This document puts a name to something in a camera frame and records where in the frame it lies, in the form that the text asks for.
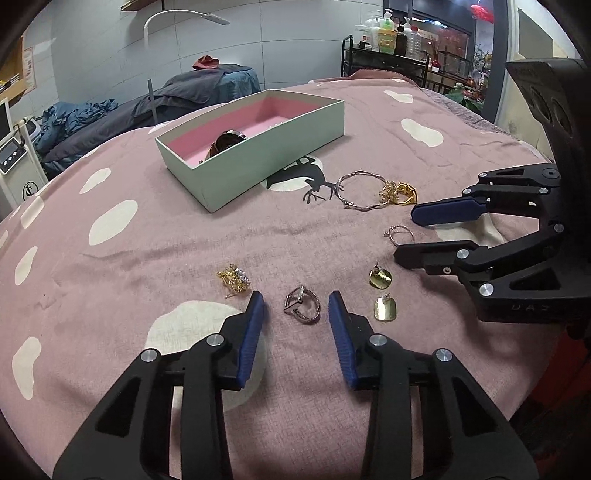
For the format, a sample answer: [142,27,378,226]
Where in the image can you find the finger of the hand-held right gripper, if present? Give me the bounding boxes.
[411,165,567,232]
[394,224,567,297]

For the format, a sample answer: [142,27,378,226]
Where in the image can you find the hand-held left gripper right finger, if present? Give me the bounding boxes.
[328,291,540,480]

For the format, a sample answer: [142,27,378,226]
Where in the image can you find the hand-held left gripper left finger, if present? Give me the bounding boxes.
[52,291,266,480]

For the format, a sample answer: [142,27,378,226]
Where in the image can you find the chunky gold ring cluster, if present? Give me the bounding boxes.
[378,181,419,205]

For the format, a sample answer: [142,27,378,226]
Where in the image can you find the small silver hoop ring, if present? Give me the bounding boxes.
[384,224,415,246]

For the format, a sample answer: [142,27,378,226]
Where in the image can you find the gold square disc earring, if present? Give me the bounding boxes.
[372,292,400,321]
[368,263,394,291]

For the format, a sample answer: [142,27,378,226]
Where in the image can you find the silver openwork ring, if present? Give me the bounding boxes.
[284,285,321,325]

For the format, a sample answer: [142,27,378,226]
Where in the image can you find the gold flower brooch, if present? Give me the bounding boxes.
[217,263,252,298]

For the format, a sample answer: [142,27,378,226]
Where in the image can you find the thin silver bangle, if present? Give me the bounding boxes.
[336,171,398,212]

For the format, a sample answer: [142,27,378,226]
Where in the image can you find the pale green pink-lined jewelry box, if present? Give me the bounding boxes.
[154,89,346,213]

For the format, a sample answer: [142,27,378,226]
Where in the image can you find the green potted plants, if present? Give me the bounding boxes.
[445,45,493,112]

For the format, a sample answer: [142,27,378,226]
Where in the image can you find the red hanging decoration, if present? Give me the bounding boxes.
[470,1,495,24]

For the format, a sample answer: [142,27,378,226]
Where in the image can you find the black metal cart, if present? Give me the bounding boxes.
[341,34,472,89]

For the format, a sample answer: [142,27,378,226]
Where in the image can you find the group of toiletry bottles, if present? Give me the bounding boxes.
[355,8,428,62]

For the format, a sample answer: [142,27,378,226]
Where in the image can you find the rose gold wristwatch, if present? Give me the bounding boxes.
[199,130,249,164]

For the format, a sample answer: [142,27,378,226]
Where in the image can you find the massage bed with grey cover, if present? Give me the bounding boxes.
[41,62,262,178]

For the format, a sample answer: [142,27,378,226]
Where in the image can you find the crumpled blue cloth pile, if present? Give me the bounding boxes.
[34,99,119,154]

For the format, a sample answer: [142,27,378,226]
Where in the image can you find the white beauty machine with screen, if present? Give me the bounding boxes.
[0,97,48,205]

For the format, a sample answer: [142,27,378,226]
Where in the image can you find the white arched floor lamp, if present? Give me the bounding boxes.
[143,10,230,126]

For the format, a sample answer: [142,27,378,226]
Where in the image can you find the wooden shelf unit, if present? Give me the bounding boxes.
[0,36,38,108]

